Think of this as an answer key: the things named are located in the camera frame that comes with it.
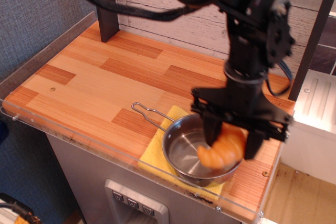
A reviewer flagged grey toy fridge cabinet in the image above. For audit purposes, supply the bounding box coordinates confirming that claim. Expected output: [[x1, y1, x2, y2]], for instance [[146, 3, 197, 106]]
[[47, 135, 239, 223]]

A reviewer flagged dark right shelf post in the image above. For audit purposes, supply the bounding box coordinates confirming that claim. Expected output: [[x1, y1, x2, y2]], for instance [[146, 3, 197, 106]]
[[288, 0, 334, 101]]

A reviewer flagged yellow sponge cloth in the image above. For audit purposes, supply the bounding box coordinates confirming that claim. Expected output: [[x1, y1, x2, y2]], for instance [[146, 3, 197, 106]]
[[138, 105, 226, 201]]

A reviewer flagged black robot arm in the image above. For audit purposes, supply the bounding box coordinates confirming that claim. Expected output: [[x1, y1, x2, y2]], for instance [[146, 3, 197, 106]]
[[178, 0, 295, 160]]

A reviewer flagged orange toy croissant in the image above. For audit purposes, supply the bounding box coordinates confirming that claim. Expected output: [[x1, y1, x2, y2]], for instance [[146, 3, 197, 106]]
[[197, 124, 246, 169]]

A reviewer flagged silver metal pot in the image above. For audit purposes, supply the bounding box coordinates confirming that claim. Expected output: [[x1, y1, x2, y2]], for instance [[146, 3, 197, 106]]
[[131, 102, 241, 187]]

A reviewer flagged silver dispenser button panel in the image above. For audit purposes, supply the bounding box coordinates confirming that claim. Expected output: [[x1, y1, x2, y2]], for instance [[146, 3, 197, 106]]
[[104, 179, 170, 223]]

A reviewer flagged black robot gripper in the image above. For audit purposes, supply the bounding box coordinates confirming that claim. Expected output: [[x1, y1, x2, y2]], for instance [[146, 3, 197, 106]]
[[192, 67, 293, 160]]

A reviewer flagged dark shelf post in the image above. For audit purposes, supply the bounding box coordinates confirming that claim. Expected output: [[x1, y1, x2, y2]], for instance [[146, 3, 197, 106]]
[[288, 0, 334, 101], [97, 0, 119, 42]]

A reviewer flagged orange object bottom left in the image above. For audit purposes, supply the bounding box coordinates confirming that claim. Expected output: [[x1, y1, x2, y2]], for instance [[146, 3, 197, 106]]
[[14, 215, 41, 224]]

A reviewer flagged clear acrylic table guard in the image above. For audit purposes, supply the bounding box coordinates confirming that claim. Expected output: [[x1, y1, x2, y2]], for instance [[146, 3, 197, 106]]
[[1, 14, 282, 223]]

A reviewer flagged dark left shelf post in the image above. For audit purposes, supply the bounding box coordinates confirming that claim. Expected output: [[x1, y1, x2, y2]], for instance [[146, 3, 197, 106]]
[[97, 0, 119, 42]]

